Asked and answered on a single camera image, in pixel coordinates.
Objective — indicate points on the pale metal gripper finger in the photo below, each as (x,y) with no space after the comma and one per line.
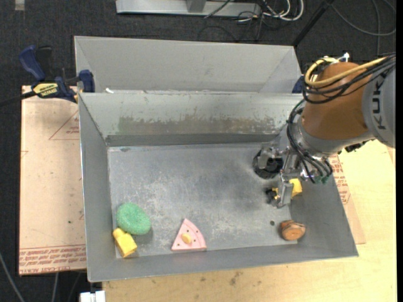
(286,195)

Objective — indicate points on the yellow and black toy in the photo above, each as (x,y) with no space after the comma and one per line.
(296,187)

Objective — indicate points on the brown wooden bolt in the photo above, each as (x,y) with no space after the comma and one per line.
(292,230)

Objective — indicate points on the grey metal bin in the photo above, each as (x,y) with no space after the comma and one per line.
(189,181)

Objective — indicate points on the pink wedge toy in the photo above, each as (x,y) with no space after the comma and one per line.
(188,239)

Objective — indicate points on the green round sponge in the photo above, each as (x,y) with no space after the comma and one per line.
(133,219)

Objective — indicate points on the yellow plastic block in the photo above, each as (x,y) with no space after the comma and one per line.
(126,244)

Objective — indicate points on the brown cardboard board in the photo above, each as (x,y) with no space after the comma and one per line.
(50,175)

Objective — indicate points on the black cylinder on white bracket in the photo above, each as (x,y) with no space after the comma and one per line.
(267,167)

